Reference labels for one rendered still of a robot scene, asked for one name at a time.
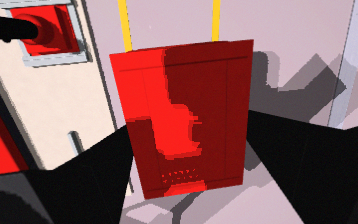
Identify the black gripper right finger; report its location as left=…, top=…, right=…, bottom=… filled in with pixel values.
left=246, top=110, right=358, bottom=224

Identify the yellow rectangular outline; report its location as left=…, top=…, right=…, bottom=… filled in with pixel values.
left=118, top=0, right=220, bottom=52

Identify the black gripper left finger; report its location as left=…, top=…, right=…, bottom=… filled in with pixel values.
left=0, top=125, right=134, bottom=224

